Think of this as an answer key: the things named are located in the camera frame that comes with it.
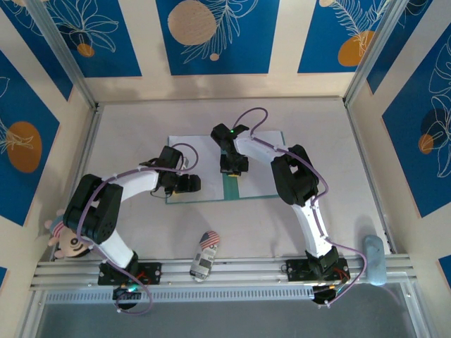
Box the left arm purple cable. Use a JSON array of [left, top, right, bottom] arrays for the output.
[[75, 142, 199, 316]]

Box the aluminium frame post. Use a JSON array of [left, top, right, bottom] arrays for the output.
[[343, 0, 413, 108], [26, 0, 99, 108]]

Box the black electronics box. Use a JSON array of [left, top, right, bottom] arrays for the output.
[[112, 284, 142, 311], [311, 284, 345, 306]]

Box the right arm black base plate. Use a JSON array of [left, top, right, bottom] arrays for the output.
[[285, 258, 350, 283]]

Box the white paper sheet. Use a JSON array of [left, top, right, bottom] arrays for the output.
[[237, 131, 285, 199], [166, 135, 226, 204]]

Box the green paper folder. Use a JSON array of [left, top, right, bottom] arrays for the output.
[[165, 130, 286, 206]]

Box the aluminium table side rail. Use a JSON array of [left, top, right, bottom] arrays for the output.
[[343, 100, 399, 254], [66, 104, 105, 215]]

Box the wide aluminium base rail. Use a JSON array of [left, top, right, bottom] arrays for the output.
[[30, 253, 413, 292]]

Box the grey slotted cable duct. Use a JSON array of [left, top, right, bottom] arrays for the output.
[[44, 285, 316, 304]]

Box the plush doll striped shirt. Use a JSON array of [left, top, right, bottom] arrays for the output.
[[44, 209, 93, 260]]

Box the light blue plush toy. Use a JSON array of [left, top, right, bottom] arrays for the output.
[[362, 234, 388, 287]]

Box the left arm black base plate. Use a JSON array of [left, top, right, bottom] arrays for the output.
[[97, 261, 163, 287]]

